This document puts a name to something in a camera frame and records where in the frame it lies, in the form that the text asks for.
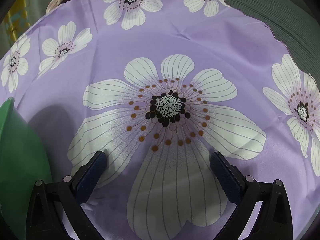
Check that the yellow teal patterned object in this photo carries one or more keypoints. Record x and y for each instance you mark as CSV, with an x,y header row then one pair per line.
x,y
17,22

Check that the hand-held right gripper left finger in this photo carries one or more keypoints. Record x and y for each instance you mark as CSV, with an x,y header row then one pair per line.
x,y
90,177

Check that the green plastic bowl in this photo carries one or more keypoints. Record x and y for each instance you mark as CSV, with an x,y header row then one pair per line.
x,y
20,150

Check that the purple floral tablecloth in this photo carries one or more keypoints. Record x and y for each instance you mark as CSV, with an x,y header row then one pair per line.
x,y
100,67

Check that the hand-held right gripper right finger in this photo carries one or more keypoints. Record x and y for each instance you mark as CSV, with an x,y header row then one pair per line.
x,y
226,177

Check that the grey sofa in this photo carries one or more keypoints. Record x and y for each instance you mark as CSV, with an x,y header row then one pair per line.
x,y
262,10

